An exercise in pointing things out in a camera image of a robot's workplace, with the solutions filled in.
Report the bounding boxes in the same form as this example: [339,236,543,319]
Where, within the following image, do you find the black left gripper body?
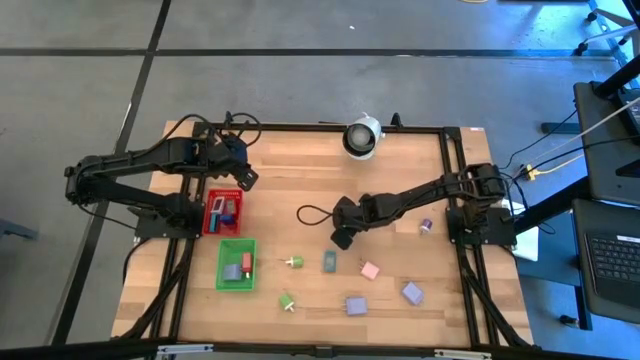
[214,133,249,177]

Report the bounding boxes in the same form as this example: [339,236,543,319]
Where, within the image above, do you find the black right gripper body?
[333,195,374,232]

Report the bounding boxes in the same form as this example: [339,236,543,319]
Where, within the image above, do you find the pink wall charger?
[359,258,381,282]

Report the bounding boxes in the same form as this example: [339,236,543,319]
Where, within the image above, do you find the office chair base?
[572,0,640,57]

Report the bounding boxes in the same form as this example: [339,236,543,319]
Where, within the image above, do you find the red plastic basket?
[201,188,245,238]

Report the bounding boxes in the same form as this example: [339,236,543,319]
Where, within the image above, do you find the green plastic basket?
[215,237,259,293]

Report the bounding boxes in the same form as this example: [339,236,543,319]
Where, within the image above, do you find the white desk lamp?
[341,112,387,162]

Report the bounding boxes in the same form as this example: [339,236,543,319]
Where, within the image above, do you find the black crossbar silver brackets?
[0,337,640,360]

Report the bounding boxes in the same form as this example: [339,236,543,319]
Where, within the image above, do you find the white paper sheet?
[504,199,540,262]

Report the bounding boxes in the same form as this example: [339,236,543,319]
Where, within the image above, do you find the grey floor fixture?
[0,217,40,242]

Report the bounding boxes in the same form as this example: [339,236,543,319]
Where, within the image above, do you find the black side desk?
[572,79,640,206]

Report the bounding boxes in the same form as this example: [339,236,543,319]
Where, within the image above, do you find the black laptop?
[572,198,640,324]

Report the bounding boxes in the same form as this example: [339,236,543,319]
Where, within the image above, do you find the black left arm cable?
[162,112,262,151]

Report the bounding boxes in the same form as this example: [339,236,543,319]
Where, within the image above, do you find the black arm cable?
[296,203,335,227]
[162,112,262,151]

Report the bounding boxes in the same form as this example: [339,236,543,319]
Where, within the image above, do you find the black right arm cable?
[296,203,335,227]

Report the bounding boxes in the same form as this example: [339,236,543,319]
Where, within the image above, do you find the yellow extension cable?
[519,153,586,181]

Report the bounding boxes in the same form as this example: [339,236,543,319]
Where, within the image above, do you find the black stand post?
[513,175,592,235]
[593,54,640,99]

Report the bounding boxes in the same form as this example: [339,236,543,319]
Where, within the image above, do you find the white cord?
[539,97,640,156]

